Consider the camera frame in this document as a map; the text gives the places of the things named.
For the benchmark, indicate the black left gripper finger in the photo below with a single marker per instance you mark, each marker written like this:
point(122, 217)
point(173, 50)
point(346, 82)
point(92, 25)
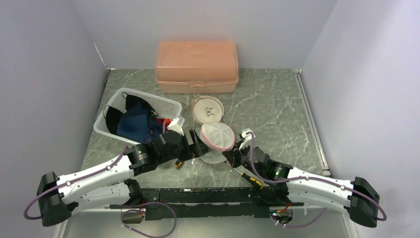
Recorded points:
point(200, 148)
point(190, 144)

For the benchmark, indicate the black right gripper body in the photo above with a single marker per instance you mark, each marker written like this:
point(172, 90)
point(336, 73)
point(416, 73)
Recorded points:
point(243, 160)

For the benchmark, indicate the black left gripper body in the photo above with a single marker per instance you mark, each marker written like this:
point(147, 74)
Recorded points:
point(182, 152)

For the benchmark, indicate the pink rimmed mesh bag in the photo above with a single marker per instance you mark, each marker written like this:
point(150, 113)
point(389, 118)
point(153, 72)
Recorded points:
point(220, 138)

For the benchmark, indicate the white mesh laundry bag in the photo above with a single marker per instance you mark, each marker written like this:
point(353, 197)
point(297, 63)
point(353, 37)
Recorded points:
point(207, 109)

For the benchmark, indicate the navy blue bra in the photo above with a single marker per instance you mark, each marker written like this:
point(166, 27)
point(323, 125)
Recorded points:
point(139, 124)

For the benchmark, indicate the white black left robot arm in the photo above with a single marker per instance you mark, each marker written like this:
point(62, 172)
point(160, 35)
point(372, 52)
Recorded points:
point(113, 182)

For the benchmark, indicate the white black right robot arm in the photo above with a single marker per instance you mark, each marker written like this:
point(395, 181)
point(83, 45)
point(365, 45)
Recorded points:
point(355, 198)

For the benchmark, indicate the black bra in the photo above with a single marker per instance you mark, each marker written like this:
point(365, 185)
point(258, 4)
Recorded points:
point(113, 115)

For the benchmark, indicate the small yellow black screwdriver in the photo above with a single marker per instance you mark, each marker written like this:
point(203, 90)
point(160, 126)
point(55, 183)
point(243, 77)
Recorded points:
point(179, 164)

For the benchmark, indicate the long yellow black screwdriver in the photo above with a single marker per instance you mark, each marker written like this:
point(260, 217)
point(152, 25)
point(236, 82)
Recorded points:
point(251, 180)

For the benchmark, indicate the white plastic basket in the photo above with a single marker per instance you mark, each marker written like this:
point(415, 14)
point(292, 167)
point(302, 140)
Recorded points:
point(165, 108)

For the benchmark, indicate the orange plastic storage box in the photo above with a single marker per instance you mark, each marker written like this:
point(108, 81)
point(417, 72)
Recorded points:
point(197, 67)

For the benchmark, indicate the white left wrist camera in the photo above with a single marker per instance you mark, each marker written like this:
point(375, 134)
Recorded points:
point(177, 125)

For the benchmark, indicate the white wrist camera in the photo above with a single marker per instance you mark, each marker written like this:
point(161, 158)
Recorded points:
point(177, 125)
point(245, 138)

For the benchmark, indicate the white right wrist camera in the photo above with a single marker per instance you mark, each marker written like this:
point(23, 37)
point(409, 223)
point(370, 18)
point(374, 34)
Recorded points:
point(245, 138)

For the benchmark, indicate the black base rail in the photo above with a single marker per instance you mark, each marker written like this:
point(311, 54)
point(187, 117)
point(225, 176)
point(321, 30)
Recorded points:
point(162, 203)

